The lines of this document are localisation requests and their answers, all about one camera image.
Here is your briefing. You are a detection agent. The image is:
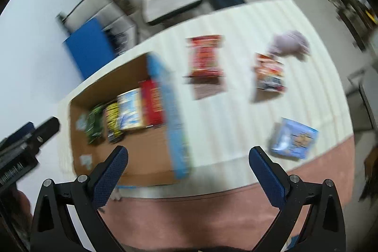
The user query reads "green snack bag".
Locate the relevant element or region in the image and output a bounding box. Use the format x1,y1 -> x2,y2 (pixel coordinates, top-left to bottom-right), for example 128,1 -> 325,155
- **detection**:
85,105 -> 104,145

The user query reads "light blue tissue pack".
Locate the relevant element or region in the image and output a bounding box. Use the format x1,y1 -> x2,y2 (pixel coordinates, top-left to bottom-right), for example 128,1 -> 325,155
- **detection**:
270,118 -> 318,160

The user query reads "yellow blue tissue pack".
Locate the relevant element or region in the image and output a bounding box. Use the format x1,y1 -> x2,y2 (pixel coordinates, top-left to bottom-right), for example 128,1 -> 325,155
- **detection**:
117,88 -> 145,131

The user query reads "dark red pouch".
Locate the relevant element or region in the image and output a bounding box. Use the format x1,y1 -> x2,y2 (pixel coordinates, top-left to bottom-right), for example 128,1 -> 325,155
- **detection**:
139,79 -> 164,127

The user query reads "orange panda snack bag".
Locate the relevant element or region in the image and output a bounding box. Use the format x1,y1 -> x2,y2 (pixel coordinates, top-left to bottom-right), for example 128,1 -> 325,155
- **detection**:
254,54 -> 286,93

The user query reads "purple cloth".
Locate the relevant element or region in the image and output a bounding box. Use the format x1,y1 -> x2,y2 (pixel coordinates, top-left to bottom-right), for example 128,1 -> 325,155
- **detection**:
267,31 -> 310,56

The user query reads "red snack bag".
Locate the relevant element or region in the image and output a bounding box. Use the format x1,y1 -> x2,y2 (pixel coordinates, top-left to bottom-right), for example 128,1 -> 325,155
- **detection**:
188,34 -> 223,78

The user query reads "open cardboard box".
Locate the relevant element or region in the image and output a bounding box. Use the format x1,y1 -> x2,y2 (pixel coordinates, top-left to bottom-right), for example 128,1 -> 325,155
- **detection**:
61,52 -> 190,187

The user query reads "blue folded mat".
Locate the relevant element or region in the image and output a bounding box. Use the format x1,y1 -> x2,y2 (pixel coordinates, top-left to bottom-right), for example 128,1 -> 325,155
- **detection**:
65,18 -> 116,80

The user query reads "striped tablecloth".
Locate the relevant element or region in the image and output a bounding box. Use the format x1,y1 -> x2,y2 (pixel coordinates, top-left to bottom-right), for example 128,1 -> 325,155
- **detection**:
58,0 -> 352,198

